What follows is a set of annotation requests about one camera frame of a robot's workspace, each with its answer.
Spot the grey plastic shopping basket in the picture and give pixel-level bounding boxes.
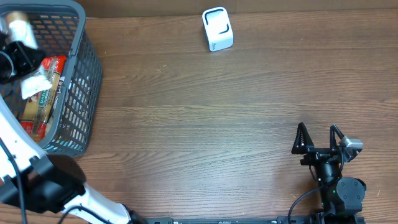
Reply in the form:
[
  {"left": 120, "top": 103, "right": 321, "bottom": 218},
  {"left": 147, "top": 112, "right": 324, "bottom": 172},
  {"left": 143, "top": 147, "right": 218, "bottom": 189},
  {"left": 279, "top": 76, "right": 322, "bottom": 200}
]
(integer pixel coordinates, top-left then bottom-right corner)
[{"left": 1, "top": 1, "right": 103, "bottom": 157}]

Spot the orange spaghetti pasta package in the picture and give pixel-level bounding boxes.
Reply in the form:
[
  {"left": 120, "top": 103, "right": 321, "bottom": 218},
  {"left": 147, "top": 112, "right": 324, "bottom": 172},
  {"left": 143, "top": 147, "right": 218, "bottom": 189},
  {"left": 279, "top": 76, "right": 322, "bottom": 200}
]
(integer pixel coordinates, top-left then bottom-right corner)
[{"left": 20, "top": 56, "right": 67, "bottom": 142}]

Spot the white barcode scanner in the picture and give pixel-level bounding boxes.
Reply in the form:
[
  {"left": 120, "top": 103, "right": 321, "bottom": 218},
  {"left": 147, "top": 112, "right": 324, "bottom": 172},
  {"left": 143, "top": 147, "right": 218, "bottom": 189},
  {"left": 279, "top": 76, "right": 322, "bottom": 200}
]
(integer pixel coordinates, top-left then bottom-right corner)
[{"left": 201, "top": 6, "right": 234, "bottom": 52}]

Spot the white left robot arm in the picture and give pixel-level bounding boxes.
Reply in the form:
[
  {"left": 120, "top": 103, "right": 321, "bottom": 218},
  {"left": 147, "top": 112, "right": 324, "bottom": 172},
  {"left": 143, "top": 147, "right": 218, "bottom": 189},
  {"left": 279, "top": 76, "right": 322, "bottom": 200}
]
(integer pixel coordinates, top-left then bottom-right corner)
[{"left": 1, "top": 101, "right": 145, "bottom": 223}]

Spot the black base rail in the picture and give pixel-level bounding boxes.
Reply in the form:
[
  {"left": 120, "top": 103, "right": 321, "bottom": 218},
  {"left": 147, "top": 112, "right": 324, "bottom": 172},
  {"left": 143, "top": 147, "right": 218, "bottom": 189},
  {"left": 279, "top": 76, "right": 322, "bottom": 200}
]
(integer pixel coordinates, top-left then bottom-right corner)
[{"left": 146, "top": 215, "right": 366, "bottom": 224}]

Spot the white tube with gold cap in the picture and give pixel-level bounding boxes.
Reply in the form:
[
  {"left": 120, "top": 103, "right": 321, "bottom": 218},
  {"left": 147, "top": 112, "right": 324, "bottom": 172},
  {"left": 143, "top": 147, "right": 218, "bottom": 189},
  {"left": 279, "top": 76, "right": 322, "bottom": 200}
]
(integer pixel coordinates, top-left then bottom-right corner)
[{"left": 6, "top": 11, "right": 52, "bottom": 100}]

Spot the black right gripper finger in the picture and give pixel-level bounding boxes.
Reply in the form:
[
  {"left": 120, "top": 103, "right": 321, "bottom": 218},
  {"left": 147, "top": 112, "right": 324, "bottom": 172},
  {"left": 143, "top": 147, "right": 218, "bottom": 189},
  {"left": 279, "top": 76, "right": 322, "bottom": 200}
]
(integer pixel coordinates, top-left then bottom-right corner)
[
  {"left": 330, "top": 124, "right": 345, "bottom": 149},
  {"left": 291, "top": 122, "right": 315, "bottom": 155}
]

